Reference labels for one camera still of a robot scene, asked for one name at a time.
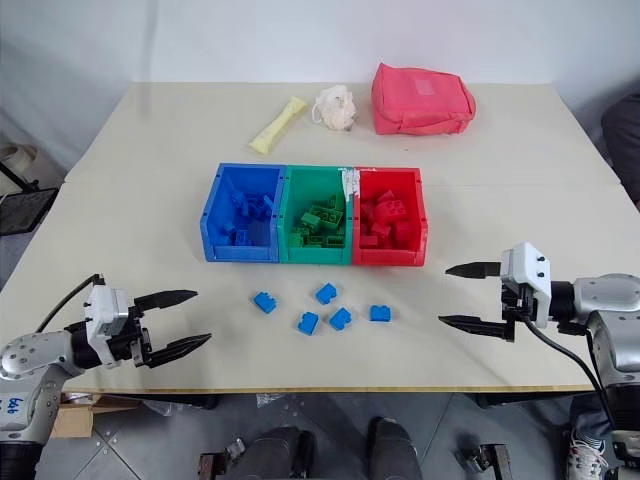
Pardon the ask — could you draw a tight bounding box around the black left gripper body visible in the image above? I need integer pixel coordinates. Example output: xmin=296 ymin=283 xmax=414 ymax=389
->
xmin=107 ymin=304 xmax=154 ymax=370

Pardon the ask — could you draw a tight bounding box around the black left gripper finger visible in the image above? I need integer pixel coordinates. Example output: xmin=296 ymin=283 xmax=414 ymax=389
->
xmin=144 ymin=333 xmax=213 ymax=370
xmin=133 ymin=288 xmax=199 ymax=312

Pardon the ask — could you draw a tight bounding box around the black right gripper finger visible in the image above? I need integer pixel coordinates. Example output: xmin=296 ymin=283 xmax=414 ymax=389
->
xmin=437 ymin=314 xmax=516 ymax=344
xmin=444 ymin=261 xmax=503 ymax=281

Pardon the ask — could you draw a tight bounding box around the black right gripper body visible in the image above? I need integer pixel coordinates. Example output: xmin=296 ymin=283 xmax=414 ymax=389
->
xmin=500 ymin=277 xmax=539 ymax=337

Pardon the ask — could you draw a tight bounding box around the blue plastic bin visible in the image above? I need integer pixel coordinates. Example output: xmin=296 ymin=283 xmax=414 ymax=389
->
xmin=199 ymin=161 xmax=287 ymax=264

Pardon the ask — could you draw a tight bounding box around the red plastic bin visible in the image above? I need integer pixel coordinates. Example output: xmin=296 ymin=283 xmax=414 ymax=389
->
xmin=350 ymin=166 xmax=430 ymax=268

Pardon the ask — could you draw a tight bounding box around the brown cardboard box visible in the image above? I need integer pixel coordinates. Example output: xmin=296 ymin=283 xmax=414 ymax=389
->
xmin=49 ymin=393 xmax=142 ymax=440

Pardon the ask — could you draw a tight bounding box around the large red toy brick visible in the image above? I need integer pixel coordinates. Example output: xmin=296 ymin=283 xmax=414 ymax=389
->
xmin=375 ymin=188 xmax=410 ymax=222

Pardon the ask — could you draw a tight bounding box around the green plastic bin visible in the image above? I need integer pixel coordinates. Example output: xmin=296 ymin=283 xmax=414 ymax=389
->
xmin=277 ymin=165 xmax=359 ymax=265

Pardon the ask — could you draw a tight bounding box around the dark rounded shape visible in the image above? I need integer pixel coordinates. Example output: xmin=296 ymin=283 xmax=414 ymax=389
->
xmin=243 ymin=424 xmax=317 ymax=480
xmin=368 ymin=416 xmax=420 ymax=480

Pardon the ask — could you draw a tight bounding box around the white tape strip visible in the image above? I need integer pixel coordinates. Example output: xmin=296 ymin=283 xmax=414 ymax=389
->
xmin=338 ymin=168 xmax=363 ymax=202

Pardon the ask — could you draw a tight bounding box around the large green toy brick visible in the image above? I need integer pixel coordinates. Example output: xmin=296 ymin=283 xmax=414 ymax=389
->
xmin=306 ymin=202 xmax=347 ymax=230

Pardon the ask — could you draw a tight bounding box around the white sneaker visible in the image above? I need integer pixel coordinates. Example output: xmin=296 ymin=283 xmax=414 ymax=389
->
xmin=566 ymin=424 xmax=610 ymax=480

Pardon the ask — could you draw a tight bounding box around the black mesh basket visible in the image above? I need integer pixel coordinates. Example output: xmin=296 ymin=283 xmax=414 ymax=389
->
xmin=0 ymin=187 xmax=60 ymax=237

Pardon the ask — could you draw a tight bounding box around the pink fabric bag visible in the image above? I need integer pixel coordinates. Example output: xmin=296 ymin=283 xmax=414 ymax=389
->
xmin=370 ymin=61 xmax=478 ymax=137

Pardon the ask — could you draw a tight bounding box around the person in dark clothes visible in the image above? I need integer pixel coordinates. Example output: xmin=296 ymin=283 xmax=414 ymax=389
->
xmin=601 ymin=91 xmax=640 ymax=207

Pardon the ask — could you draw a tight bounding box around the pale yellow tube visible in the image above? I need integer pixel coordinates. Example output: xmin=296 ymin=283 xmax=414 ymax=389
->
xmin=248 ymin=95 xmax=308 ymax=155

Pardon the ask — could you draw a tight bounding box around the white round container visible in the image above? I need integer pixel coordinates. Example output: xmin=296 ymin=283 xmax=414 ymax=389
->
xmin=0 ymin=143 xmax=40 ymax=177

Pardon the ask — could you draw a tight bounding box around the white mesh bath sponge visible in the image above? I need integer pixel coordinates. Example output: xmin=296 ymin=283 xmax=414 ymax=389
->
xmin=312 ymin=85 xmax=359 ymax=133

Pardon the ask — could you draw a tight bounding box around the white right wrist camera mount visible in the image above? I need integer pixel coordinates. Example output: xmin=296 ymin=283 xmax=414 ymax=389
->
xmin=498 ymin=241 xmax=553 ymax=329

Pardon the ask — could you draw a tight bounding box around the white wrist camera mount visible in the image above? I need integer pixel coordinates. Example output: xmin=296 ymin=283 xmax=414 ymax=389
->
xmin=84 ymin=283 xmax=135 ymax=370
xmin=498 ymin=241 xmax=553 ymax=329

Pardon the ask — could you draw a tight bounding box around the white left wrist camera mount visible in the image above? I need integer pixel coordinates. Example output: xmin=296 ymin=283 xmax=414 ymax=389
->
xmin=84 ymin=283 xmax=135 ymax=370

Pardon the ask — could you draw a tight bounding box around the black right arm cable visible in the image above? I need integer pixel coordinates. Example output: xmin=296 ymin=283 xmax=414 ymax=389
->
xmin=522 ymin=318 xmax=619 ymax=436

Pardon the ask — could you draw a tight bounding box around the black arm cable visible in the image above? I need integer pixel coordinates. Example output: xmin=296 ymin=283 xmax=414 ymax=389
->
xmin=33 ymin=272 xmax=104 ymax=334
xmin=522 ymin=318 xmax=619 ymax=436

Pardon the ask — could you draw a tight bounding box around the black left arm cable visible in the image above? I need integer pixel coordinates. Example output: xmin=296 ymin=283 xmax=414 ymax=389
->
xmin=33 ymin=272 xmax=104 ymax=334

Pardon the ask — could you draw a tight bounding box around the metal floor bracket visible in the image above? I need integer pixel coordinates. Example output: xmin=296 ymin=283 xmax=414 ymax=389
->
xmin=456 ymin=441 xmax=512 ymax=480
xmin=198 ymin=439 xmax=247 ymax=480

